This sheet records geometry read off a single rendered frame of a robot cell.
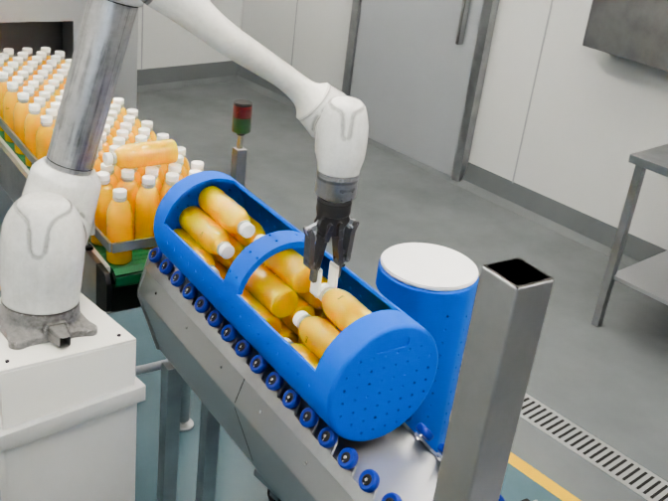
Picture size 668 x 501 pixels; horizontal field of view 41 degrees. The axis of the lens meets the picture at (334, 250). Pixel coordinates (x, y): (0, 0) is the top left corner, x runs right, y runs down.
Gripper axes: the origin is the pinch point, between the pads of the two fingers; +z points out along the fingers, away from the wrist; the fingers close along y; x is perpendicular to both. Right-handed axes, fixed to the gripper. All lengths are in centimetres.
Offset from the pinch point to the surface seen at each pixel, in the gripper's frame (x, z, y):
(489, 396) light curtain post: -84, -35, -36
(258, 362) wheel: 7.3, 23.6, -10.6
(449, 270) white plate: 17, 17, 55
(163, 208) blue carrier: 58, 5, -13
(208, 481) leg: 58, 106, 6
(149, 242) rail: 75, 24, -9
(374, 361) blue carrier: -26.1, 4.5, -4.4
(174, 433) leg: 58, 82, -6
